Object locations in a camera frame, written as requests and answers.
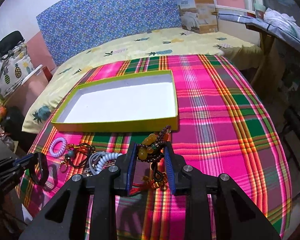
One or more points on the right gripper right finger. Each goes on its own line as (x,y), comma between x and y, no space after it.
(174,164)

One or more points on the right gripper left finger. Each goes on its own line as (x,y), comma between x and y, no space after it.
(126,164)

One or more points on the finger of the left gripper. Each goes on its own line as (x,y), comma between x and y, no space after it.
(27,157)

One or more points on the black fitness band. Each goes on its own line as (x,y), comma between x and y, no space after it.
(38,168)

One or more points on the red knot tassel charm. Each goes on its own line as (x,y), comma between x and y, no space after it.
(149,184)

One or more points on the pink plaid tablecloth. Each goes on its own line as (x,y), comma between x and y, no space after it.
(223,128)

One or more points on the green shallow cardboard tray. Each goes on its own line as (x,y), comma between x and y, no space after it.
(139,102)

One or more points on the pineapple print bag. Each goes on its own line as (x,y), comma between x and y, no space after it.
(15,66)

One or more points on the yellow pineapple bed sheet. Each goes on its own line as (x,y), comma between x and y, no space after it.
(173,41)

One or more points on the dark wooden side table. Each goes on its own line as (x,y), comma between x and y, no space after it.
(278,77)

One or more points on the bedding set cardboard box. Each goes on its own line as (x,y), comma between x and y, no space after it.
(198,16)

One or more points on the blue floral headboard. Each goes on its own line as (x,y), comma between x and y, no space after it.
(72,26)

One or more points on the white crumpled cloth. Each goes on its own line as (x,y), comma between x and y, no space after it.
(283,21)

